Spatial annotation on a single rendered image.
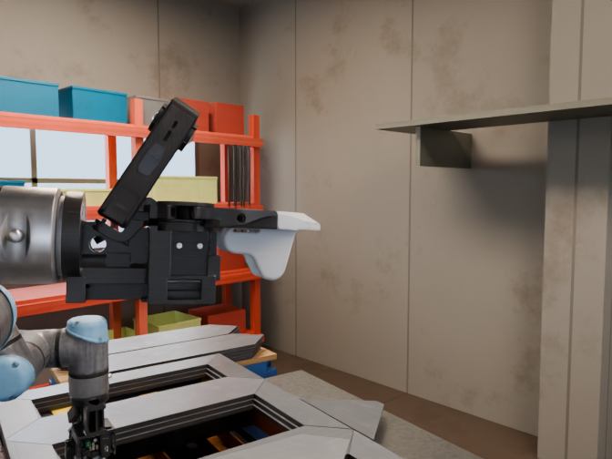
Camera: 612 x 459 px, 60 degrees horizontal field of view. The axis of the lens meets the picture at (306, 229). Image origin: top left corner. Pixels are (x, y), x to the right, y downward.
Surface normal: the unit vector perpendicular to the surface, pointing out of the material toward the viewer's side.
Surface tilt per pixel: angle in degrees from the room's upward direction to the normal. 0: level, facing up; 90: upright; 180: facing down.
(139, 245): 86
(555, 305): 90
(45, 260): 112
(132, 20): 90
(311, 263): 90
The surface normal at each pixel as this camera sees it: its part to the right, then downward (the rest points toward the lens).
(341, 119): -0.73, 0.05
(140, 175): 0.33, 0.00
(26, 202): 0.27, -0.65
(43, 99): 0.68, 0.05
